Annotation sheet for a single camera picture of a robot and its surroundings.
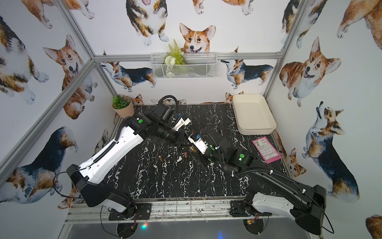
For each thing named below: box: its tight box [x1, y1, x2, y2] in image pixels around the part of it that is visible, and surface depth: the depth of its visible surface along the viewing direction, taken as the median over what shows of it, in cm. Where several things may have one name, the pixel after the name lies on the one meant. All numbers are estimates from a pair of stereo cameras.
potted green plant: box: [111, 94, 135, 119], surface depth 106 cm
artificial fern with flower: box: [163, 38, 186, 77], surface depth 84 cm
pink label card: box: [251, 136, 283, 165], surface depth 99 cm
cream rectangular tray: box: [232, 93, 278, 136], surface depth 116 cm
